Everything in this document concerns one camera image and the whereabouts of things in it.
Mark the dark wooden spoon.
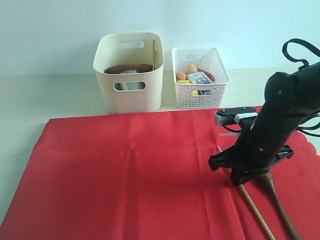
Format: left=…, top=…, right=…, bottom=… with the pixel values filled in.
left=255, top=171, right=303, bottom=240

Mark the red scalloped table cloth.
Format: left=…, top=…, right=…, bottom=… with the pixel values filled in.
left=0, top=106, right=320, bottom=240

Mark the long wooden chopstick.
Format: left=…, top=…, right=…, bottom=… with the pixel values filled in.
left=152, top=40, right=156, bottom=71

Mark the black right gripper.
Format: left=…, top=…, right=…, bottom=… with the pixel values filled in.
left=208, top=124, right=295, bottom=186

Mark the stainless steel cup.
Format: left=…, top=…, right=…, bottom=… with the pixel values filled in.
left=117, top=69, right=146, bottom=91

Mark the cream plastic bin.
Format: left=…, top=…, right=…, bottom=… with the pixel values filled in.
left=93, top=32, right=164, bottom=114

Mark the red toy sausage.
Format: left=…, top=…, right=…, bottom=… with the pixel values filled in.
left=197, top=68, right=216, bottom=83

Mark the blue white milk carton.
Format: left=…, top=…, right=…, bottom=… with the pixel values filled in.
left=187, top=71, right=214, bottom=95

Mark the yellow cheese wedge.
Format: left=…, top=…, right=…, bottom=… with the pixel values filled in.
left=177, top=79, right=191, bottom=85

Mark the orange fried chicken piece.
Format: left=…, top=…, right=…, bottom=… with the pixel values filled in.
left=175, top=71, right=187, bottom=81

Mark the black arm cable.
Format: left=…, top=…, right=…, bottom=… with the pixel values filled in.
left=282, top=38, right=320, bottom=71

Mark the white perforated plastic basket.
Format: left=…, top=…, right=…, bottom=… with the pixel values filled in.
left=171, top=47, right=230, bottom=109

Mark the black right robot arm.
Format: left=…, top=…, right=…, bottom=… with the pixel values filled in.
left=208, top=63, right=320, bottom=186

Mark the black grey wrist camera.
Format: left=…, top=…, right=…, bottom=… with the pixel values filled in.
left=214, top=106, right=258, bottom=126

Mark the silver table knife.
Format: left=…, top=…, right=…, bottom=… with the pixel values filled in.
left=154, top=50, right=158, bottom=70

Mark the brown egg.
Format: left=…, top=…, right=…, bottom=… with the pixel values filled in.
left=185, top=63, right=198, bottom=75

